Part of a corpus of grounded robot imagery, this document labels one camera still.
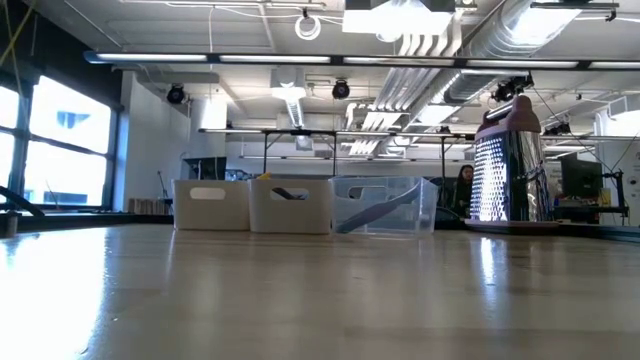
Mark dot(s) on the large window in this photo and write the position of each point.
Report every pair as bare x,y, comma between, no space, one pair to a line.
70,125

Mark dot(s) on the clear plastic bin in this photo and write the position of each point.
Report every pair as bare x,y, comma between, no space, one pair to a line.
430,220

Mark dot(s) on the white ceiling light panel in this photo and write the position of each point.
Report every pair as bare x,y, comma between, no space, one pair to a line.
390,20

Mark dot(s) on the black monitor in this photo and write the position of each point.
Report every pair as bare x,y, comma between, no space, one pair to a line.
580,177

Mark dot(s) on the black aluminium table frame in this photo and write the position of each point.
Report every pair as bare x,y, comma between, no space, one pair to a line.
100,220

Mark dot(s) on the silver ceiling air duct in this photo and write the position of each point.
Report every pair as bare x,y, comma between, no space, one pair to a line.
470,85

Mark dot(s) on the small grey post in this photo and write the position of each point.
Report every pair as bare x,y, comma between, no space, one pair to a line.
12,225

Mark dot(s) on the person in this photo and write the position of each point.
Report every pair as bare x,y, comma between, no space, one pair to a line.
464,185

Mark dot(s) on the long overhead light bar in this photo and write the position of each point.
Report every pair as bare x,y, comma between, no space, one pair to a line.
275,58

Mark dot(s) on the black ceiling camera rig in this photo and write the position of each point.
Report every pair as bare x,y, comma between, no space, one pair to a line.
510,90

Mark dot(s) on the black slanted bar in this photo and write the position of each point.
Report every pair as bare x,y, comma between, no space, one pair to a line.
22,201

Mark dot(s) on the black round ceiling fixture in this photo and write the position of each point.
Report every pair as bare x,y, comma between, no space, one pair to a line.
176,94
341,90

